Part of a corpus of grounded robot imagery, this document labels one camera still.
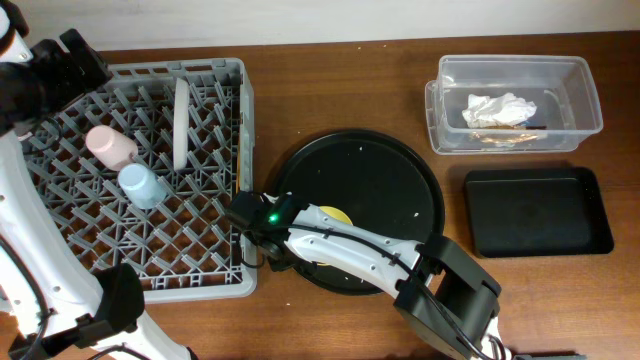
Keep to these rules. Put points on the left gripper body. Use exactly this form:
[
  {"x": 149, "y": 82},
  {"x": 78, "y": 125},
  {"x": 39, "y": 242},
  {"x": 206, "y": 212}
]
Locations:
[{"x": 80, "y": 55}]

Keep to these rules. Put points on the pink cup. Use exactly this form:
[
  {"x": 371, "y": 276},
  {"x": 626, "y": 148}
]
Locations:
[{"x": 113, "y": 149}]

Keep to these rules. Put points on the light blue cup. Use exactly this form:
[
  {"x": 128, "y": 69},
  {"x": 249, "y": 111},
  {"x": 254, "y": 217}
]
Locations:
[{"x": 141, "y": 186}]

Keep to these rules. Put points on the round black tray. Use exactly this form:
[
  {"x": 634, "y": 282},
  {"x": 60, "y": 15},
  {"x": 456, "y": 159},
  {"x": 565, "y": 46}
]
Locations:
[{"x": 380, "y": 183}]

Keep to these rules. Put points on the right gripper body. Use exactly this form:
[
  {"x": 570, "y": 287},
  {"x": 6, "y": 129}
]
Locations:
[{"x": 245, "y": 215}]

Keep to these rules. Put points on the black rectangular tray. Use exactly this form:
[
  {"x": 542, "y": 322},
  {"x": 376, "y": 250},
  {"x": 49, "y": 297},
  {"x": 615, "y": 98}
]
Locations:
[{"x": 536, "y": 212}]

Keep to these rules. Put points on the yellow bowl with food scraps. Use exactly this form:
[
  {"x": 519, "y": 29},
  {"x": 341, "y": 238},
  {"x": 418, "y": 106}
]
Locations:
[{"x": 336, "y": 214}]

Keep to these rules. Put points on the gold foil wrapper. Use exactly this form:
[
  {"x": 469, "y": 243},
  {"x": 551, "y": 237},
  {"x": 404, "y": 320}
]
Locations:
[{"x": 509, "y": 136}]

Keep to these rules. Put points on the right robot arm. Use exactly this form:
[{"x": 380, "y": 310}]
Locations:
[{"x": 445, "y": 296}]

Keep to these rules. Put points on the clear plastic bin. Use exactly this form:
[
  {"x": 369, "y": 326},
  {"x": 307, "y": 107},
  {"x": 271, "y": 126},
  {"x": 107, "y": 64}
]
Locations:
[{"x": 562, "y": 88}]

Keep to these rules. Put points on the grey plate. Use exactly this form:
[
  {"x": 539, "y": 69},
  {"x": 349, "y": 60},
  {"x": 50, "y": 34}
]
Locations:
[{"x": 180, "y": 125}]

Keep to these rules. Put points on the white napkin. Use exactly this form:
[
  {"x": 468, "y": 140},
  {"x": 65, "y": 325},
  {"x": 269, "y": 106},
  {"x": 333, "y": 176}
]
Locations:
[{"x": 507, "y": 110}]

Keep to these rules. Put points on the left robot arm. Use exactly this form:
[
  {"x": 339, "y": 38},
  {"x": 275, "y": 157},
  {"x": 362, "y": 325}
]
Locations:
[{"x": 57, "y": 302}]

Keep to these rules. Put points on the wooden chopstick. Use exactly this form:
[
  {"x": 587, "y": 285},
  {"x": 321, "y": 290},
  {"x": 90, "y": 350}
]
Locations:
[{"x": 238, "y": 172}]

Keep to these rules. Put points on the grey dishwasher rack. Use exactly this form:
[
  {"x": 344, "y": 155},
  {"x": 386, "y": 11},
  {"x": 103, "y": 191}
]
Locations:
[{"x": 183, "y": 249}]

